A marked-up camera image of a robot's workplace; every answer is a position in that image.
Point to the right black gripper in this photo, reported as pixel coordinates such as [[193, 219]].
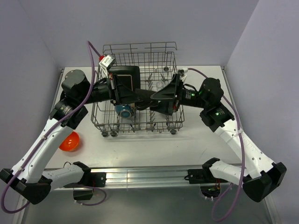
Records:
[[169, 103]]

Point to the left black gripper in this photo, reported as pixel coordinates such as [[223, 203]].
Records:
[[121, 94]]

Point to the blue floral ceramic bowl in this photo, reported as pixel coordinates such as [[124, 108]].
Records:
[[125, 111]]

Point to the clear drinking glass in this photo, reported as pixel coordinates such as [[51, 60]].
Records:
[[160, 85]]

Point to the black floral square plate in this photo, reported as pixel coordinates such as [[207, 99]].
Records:
[[129, 76]]

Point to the orange bowl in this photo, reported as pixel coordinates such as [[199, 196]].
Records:
[[70, 143]]

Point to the dark brown mug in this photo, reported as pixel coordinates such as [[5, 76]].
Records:
[[145, 100]]

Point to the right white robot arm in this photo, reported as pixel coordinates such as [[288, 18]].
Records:
[[258, 174]]

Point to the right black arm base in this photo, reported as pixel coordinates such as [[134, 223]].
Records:
[[201, 176]]

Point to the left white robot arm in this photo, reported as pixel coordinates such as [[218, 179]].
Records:
[[28, 176]]

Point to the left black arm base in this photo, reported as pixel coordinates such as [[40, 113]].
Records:
[[92, 181]]

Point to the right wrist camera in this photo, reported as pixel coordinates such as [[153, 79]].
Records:
[[183, 73]]

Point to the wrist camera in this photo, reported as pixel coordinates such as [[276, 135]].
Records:
[[106, 61], [183, 73]]

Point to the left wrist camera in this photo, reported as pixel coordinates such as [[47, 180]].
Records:
[[106, 61]]

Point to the aluminium mounting rail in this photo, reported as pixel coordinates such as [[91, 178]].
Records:
[[146, 177]]

